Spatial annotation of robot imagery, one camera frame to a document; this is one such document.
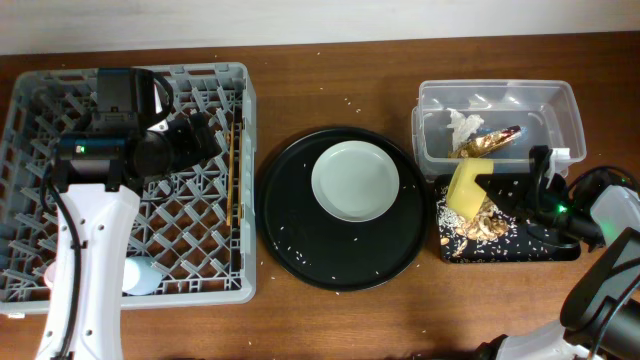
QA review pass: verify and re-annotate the food scraps pile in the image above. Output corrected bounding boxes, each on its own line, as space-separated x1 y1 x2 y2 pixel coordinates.
438 202 510 257

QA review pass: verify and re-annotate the yellow bowl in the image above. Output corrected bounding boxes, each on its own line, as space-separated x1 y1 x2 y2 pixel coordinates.
446 158 494 220

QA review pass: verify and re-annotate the white tissue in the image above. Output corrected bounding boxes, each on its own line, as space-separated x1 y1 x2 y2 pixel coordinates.
447 108 484 151

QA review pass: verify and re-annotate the gold foil wrapper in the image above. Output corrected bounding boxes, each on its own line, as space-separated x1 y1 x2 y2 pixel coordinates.
449 125 522 158

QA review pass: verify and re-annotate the light blue cup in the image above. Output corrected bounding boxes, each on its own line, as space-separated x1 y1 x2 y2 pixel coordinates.
122 256 163 296

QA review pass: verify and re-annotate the pink cup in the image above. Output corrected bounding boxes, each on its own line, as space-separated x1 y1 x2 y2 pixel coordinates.
43 262 56 289

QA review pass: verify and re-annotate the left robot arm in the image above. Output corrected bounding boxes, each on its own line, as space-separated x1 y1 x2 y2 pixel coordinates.
36 68 221 359

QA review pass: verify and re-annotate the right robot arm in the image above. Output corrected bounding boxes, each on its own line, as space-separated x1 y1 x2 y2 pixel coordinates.
473 166 639 359

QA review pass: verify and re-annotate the grey dishwasher rack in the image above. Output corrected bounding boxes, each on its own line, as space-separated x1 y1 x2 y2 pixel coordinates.
1 62 257 316

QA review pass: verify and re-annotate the gold chopstick left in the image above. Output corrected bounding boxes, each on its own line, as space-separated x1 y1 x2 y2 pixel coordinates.
226 120 236 228

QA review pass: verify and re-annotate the black rectangular tray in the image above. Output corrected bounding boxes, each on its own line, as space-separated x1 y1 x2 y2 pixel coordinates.
434 176 581 264

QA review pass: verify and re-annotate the clear plastic bin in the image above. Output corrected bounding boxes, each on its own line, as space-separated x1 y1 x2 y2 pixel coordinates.
412 79 587 180

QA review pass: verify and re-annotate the grey plate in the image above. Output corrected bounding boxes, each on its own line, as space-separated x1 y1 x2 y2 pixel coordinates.
311 140 400 223

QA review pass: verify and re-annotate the round black tray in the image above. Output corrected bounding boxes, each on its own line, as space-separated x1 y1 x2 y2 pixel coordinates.
256 127 431 291

